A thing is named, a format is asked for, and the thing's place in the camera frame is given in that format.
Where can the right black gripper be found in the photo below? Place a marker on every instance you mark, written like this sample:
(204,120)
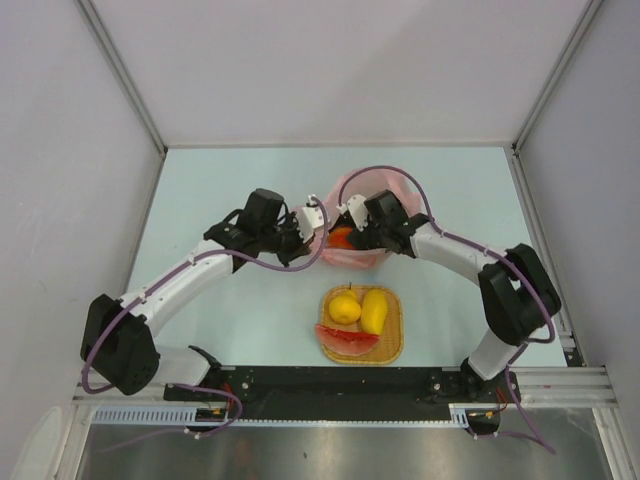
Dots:
(361,239)

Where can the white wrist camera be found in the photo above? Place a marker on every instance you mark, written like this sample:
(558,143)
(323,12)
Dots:
(356,208)
(311,216)

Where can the blue-white cable duct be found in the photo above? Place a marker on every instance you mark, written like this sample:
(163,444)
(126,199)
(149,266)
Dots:
(193,417)

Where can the red-orange fake mango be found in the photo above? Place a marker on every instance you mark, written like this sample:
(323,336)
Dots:
(338,238)

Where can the yellow fake pear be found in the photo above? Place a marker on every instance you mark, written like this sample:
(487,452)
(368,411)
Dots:
(345,308)

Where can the woven bamboo tray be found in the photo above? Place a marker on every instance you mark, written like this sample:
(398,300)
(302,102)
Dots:
(391,340)

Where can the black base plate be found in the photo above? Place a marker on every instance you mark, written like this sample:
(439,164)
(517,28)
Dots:
(350,394)

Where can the yellow fake mango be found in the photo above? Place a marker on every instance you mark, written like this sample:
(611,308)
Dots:
(374,310)

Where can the pink plastic bag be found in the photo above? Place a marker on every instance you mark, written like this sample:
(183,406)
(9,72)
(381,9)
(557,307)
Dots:
(366,181)

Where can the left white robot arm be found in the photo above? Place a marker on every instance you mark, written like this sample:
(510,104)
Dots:
(118,347)

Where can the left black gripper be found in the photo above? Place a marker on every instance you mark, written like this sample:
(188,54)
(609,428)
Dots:
(298,248)

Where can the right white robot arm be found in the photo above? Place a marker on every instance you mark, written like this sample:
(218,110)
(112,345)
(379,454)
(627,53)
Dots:
(517,294)

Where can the fake watermelon slice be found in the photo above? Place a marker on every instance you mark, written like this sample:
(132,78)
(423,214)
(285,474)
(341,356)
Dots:
(348,343)

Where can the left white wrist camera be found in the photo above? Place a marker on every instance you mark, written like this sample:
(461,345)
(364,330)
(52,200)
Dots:
(311,216)

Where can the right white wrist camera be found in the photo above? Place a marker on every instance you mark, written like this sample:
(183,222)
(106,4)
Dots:
(356,208)

